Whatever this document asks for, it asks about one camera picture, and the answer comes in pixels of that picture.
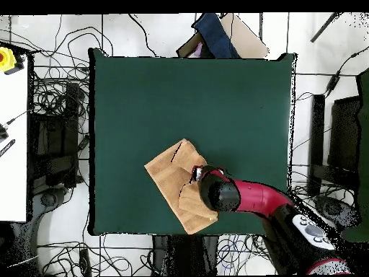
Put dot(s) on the white desk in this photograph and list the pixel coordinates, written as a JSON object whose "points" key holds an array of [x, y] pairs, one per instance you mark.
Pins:
{"points": [[13, 144]]}

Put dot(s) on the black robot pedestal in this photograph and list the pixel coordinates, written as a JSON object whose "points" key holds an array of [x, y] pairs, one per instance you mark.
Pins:
{"points": [[184, 254]]}

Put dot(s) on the black equipment stand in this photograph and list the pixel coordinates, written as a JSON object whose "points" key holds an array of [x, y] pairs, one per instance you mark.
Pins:
{"points": [[317, 129], [72, 129]]}

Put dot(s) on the brown cardboard box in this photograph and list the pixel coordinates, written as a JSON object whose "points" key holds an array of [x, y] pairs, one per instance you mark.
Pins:
{"points": [[245, 37]]}

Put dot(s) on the dark blue cloth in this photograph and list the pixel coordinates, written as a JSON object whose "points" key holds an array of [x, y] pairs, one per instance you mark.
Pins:
{"points": [[214, 34]]}

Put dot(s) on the dark green table cloth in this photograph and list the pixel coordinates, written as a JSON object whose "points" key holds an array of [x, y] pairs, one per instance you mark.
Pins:
{"points": [[230, 115]]}

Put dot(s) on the green cloth covered side table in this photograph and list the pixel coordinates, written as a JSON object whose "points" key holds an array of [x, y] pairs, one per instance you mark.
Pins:
{"points": [[363, 144]]}

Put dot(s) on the black metal rod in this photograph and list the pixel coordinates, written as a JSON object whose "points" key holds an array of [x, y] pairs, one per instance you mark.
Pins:
{"points": [[323, 28]]}

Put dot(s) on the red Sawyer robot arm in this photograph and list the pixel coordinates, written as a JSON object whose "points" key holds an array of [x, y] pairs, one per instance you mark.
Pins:
{"points": [[259, 199]]}

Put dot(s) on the black ridged strip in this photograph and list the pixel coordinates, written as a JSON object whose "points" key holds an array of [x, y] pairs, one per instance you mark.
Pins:
{"points": [[7, 147]]}

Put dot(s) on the black power strip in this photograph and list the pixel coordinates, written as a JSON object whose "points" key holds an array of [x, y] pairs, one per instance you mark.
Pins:
{"points": [[85, 261]]}

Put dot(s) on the grey caster foot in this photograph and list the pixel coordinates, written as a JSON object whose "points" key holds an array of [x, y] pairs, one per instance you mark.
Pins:
{"points": [[47, 199], [343, 213]]}

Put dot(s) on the yellow emergency stop button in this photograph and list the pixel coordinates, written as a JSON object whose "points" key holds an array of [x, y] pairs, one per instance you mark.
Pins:
{"points": [[5, 59]]}

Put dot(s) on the tan terry towel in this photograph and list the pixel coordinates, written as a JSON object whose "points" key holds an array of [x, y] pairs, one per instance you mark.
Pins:
{"points": [[170, 176]]}

